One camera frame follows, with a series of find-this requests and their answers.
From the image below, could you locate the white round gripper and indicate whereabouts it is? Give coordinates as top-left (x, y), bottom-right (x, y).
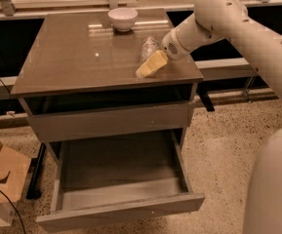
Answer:
top-left (136, 28), bottom-right (189, 79)

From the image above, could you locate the clear plastic water bottle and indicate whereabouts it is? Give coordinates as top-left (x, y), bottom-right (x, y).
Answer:
top-left (140, 36), bottom-right (160, 63)

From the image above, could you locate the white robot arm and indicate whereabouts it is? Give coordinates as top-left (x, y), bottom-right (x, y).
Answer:
top-left (136, 0), bottom-right (282, 234)

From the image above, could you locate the grey drawer cabinet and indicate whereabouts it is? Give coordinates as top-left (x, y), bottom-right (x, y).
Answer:
top-left (11, 9), bottom-right (202, 158)

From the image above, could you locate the closed grey upper drawer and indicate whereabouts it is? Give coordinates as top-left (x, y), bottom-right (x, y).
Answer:
top-left (28, 102), bottom-right (193, 142)

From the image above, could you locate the open grey middle drawer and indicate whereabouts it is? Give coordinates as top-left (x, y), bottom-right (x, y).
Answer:
top-left (36, 130), bottom-right (205, 233)

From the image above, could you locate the black right base leg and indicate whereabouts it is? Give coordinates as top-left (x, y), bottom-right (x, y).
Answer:
top-left (197, 84), bottom-right (215, 112)

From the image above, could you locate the black base leg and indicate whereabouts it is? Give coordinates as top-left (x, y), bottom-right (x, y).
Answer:
top-left (197, 84), bottom-right (215, 112)
top-left (26, 143), bottom-right (46, 200)

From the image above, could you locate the white ceramic bowl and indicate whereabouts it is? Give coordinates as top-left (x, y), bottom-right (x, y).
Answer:
top-left (108, 8), bottom-right (138, 32)

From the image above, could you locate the black left base leg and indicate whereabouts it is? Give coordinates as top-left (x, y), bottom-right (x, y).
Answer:
top-left (26, 143), bottom-right (46, 200)

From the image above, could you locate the brown cardboard box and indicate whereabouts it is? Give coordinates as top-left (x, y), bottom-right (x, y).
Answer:
top-left (0, 141), bottom-right (31, 227)

